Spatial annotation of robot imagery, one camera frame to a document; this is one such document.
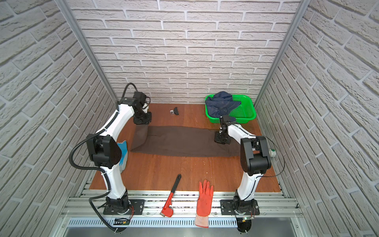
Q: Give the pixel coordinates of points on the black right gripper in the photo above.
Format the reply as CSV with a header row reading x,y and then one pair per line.
x,y
218,139

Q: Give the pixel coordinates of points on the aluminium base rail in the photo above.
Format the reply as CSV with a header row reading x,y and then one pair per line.
x,y
77,212

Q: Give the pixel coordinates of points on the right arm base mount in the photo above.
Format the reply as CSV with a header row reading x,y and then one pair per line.
x,y
238,207

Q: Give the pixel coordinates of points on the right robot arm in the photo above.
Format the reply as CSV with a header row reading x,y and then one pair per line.
x,y
255,160

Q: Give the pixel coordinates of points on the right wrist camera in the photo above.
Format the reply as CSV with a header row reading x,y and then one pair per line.
x,y
227,120

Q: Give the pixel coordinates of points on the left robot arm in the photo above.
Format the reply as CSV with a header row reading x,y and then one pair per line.
x,y
111,156

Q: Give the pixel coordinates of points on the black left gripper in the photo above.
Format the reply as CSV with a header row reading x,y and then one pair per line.
x,y
142,119

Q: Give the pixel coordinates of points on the small black relay component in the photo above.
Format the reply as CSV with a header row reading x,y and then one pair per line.
x,y
175,111

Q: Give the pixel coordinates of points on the dark blue jeans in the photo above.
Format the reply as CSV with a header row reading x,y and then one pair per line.
x,y
220,104

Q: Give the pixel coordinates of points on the red rubber glove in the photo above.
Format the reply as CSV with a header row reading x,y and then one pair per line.
x,y
204,204

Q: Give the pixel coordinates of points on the blue grey work glove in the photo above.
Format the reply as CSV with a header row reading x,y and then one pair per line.
x,y
124,155

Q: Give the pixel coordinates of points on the red pipe wrench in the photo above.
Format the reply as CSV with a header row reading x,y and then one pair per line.
x,y
167,211

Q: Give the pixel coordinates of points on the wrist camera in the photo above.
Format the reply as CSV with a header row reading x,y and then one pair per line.
x,y
141,100
227,120

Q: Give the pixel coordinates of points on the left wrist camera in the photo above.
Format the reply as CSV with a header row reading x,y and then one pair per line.
x,y
141,100

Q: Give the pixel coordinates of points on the brown trousers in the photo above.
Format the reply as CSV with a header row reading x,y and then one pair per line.
x,y
180,141

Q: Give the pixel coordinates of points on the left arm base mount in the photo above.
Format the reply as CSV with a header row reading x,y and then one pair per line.
x,y
133,206

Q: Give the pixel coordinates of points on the green plastic basket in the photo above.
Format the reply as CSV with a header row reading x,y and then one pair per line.
x,y
245,112

